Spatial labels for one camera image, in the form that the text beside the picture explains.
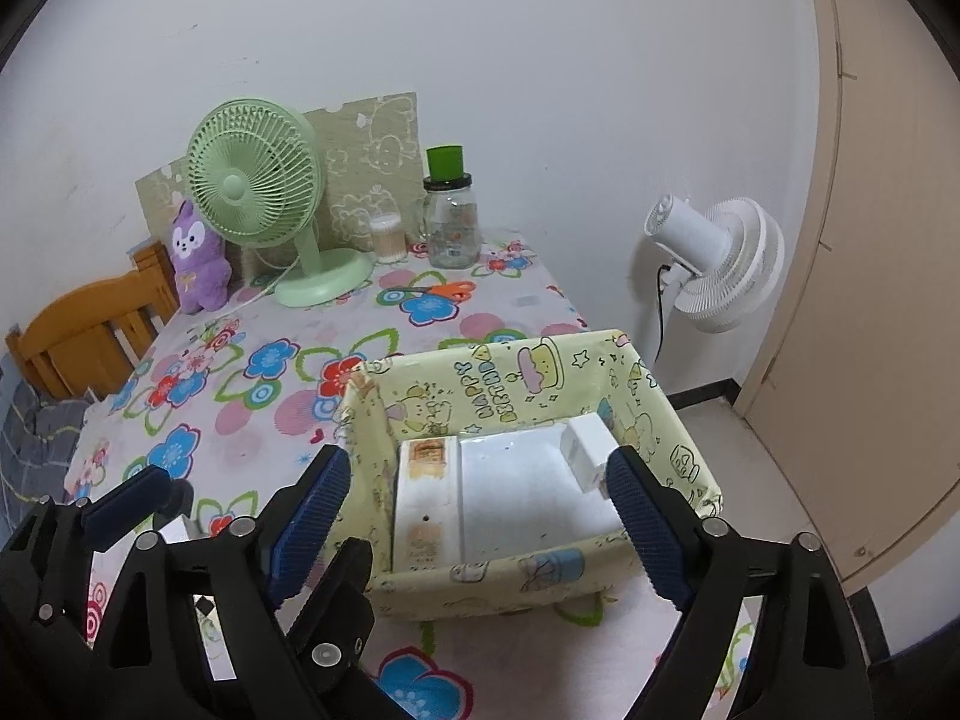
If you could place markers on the small white adapter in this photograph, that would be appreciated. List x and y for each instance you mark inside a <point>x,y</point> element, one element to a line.
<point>586,444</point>

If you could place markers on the beige door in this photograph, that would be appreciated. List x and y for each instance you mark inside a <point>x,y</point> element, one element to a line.
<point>854,392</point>

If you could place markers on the purple plush toy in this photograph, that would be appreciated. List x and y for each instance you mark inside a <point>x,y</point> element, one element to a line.
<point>201,270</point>

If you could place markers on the green desk fan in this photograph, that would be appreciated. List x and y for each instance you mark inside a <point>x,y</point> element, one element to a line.
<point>256,175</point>

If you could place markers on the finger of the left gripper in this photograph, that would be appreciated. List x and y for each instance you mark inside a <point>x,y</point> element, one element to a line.
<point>150,496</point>
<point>330,632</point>

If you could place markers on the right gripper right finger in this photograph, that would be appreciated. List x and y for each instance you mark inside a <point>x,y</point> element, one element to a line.
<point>806,660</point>

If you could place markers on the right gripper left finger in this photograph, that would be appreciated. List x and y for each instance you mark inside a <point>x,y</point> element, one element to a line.
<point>212,643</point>

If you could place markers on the white standing fan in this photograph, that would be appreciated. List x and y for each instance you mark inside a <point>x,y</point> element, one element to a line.
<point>724,263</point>

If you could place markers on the glass jar green lid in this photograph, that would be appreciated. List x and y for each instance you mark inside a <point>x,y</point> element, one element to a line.
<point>450,211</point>

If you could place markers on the yellow cartoon paper box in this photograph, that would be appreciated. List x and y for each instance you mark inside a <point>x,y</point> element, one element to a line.
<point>525,464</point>

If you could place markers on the floral tablecloth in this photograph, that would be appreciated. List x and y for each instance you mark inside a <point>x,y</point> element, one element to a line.
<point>546,614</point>

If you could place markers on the cotton swab container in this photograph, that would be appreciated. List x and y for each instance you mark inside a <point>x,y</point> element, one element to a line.
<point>388,237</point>

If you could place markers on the blue plaid bedding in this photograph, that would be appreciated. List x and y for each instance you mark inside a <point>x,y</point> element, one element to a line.
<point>39,437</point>

